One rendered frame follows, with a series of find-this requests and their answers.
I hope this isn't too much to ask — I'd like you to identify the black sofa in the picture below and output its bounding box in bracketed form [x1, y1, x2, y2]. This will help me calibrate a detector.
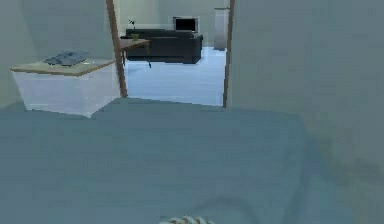
[120, 28, 204, 65]

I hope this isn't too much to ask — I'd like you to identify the black television set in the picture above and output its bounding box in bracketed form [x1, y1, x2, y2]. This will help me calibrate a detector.
[172, 16, 200, 34]

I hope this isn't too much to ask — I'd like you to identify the white tall cabinet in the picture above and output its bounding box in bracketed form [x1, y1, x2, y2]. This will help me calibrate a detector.
[213, 6, 230, 52]

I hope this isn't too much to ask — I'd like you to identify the brown wooden table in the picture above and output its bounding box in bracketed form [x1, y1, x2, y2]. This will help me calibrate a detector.
[119, 37, 153, 69]

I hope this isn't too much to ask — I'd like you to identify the white cabinet with wooden top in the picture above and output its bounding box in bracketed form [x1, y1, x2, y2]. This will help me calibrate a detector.
[9, 58, 122, 119]

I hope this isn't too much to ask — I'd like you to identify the grey folded cloth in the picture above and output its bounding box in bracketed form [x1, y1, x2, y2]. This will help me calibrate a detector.
[43, 50, 90, 67]

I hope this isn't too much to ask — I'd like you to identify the brown wooden door frame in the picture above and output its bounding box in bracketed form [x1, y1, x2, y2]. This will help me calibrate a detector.
[105, 0, 236, 109]

